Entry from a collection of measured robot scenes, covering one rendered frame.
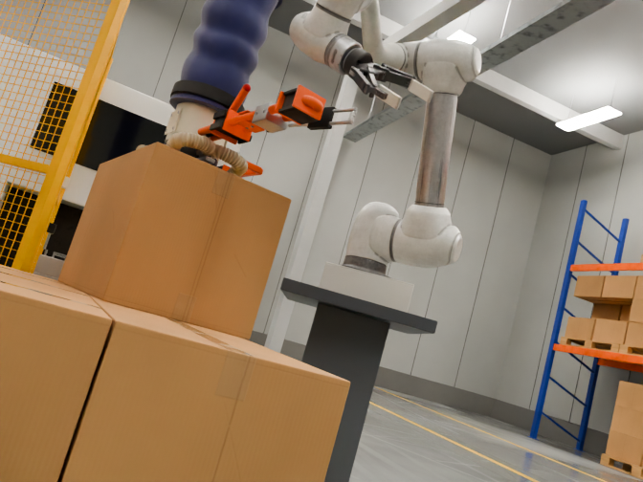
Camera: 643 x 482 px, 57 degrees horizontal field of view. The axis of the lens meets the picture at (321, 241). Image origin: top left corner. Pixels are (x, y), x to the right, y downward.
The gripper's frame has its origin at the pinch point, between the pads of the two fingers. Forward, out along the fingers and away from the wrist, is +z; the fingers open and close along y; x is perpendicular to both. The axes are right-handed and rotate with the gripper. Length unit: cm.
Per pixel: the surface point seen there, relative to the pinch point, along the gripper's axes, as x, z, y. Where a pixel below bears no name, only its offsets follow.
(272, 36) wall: -348, -744, -724
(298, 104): -1.9, -8.2, 30.9
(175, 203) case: -37, -26, 44
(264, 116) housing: -11.3, -19.3, 28.0
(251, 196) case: -36.9, -21.0, 23.7
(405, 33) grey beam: -81, -191, -296
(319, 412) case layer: -27, 41, 64
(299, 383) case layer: -24, 36, 65
